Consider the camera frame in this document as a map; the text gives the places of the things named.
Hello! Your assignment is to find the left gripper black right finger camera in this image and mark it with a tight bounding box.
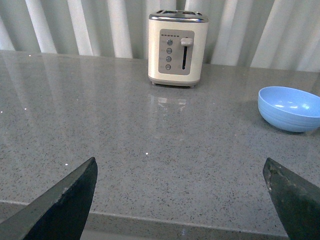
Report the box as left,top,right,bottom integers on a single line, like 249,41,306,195
262,158,320,240

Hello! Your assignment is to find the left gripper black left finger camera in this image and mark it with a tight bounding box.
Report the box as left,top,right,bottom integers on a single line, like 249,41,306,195
0,157,98,240

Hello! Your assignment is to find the blue bowl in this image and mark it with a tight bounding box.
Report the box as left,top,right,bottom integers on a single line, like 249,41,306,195
257,86,320,133

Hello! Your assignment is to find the cream two-slot toaster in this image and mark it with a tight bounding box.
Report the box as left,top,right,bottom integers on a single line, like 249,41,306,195
148,9,209,88

